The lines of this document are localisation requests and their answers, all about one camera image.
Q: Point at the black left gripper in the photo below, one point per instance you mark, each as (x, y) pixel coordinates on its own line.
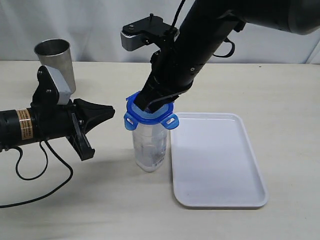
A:
(65, 121)

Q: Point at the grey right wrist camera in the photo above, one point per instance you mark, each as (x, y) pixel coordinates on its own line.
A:
(147, 31)

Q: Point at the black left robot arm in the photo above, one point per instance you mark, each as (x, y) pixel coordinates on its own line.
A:
(19, 127)

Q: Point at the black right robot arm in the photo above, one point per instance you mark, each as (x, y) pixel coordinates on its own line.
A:
(254, 44)

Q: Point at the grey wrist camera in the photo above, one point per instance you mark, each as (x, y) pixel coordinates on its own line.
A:
(52, 89)
(147, 31)

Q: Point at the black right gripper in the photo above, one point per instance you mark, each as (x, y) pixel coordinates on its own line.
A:
(170, 76)

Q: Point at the white plastic tray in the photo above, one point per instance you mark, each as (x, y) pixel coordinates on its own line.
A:
(213, 163)

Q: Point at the blue container lid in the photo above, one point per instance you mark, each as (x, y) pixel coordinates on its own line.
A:
(134, 115)

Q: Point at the stainless steel cup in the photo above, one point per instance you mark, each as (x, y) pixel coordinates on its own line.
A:
(56, 53)

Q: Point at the clear plastic container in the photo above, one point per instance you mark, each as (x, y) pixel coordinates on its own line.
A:
(150, 145)

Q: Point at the white backdrop curtain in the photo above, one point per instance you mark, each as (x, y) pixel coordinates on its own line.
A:
(25, 23)

